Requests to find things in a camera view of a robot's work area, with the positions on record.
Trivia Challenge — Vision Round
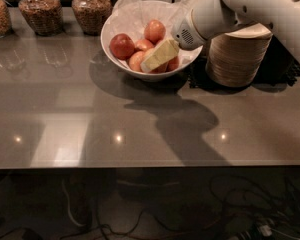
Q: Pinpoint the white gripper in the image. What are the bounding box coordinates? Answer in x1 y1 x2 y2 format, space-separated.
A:
141 0 247 73

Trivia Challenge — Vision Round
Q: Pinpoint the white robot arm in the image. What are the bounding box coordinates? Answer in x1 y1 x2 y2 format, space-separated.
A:
158 0 300 64

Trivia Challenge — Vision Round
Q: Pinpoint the red apple far right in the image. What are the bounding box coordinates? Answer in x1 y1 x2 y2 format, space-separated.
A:
167 56 179 72

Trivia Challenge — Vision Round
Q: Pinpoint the orange apple top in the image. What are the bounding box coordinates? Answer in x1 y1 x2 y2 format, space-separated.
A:
144 20 166 44

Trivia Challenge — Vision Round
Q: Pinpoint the small apple centre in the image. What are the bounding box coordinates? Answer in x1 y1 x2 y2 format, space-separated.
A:
135 39 154 51

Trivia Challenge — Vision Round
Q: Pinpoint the white ceramic bowl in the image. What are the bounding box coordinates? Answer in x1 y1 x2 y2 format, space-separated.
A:
100 0 204 83

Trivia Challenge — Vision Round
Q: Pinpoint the pale apple front left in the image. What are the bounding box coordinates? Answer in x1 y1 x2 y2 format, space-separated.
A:
128 51 144 72

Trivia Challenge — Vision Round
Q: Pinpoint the red apple left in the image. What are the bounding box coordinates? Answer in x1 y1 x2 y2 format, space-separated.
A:
110 33 135 60

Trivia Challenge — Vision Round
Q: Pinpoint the white tissue paper liner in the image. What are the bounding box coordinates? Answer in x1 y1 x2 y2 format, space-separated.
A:
100 0 186 73

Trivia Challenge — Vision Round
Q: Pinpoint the front stack of paper bowls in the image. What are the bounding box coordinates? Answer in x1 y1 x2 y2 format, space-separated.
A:
206 24 273 88

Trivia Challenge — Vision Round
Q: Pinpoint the glass jar right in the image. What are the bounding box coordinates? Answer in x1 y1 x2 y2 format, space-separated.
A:
72 0 112 36

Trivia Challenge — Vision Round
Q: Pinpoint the black mesh mat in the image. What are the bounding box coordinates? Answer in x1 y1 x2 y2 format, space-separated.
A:
189 37 300 91

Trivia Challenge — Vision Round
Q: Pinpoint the glass jar middle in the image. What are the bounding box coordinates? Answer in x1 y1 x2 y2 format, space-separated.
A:
18 0 63 36

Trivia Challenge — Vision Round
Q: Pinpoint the black cable tangle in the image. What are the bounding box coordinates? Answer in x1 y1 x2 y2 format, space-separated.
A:
96 174 300 240

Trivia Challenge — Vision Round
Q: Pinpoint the white cable under table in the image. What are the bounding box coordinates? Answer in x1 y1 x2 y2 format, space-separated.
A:
60 178 88 229

